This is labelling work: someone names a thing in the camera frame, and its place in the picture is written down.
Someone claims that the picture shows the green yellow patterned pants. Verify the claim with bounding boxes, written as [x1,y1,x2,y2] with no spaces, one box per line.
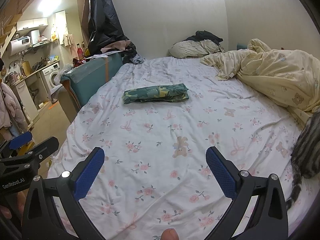
[123,83,189,105]

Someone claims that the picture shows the person's left hand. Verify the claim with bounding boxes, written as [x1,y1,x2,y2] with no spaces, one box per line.
[1,191,26,220]

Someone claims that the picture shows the person's right hand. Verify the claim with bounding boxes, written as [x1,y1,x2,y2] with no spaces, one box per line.
[161,228,179,240]

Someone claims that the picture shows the pink puffer jacket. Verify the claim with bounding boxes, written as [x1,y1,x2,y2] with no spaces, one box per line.
[1,81,28,141]

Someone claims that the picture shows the white washing machine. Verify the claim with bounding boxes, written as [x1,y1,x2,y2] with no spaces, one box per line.
[40,62,62,95]

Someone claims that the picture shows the grey tabby cat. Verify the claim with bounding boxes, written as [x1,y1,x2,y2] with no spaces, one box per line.
[286,111,320,209]

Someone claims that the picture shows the white water heater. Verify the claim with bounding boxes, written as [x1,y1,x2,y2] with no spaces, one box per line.
[7,36,32,56]

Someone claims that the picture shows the red bottle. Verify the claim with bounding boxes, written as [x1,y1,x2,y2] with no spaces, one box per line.
[76,43,84,61]

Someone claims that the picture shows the white floral bed sheet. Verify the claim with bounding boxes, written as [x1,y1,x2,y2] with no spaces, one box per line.
[48,57,300,239]

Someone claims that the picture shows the black hanging garment bag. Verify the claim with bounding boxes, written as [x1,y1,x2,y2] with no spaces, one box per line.
[88,0,128,55]

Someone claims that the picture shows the cream yellow duvet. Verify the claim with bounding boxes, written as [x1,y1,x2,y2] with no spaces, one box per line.
[200,38,319,125]

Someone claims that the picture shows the cream pillow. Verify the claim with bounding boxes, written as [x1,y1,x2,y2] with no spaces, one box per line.
[168,40,225,59]

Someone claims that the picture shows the black clothes on pillow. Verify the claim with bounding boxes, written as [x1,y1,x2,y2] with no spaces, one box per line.
[184,30,223,46]

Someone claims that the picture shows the white wall cabinet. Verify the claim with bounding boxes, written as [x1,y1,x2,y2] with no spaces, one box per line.
[16,18,48,31]

